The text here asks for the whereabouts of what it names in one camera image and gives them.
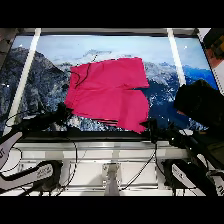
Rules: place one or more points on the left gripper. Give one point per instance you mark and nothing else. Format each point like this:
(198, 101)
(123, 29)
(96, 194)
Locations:
(63, 114)

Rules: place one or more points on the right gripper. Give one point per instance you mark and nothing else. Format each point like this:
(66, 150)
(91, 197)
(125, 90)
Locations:
(151, 128)

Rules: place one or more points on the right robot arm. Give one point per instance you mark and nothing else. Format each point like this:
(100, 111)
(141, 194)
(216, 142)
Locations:
(195, 143)

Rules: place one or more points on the pink shorts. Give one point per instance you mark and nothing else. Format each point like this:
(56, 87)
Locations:
(106, 95)

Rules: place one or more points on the black garment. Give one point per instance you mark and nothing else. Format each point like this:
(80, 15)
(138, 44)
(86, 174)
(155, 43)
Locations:
(200, 101)

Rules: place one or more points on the silver frame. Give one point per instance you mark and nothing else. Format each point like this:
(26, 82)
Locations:
(133, 153)

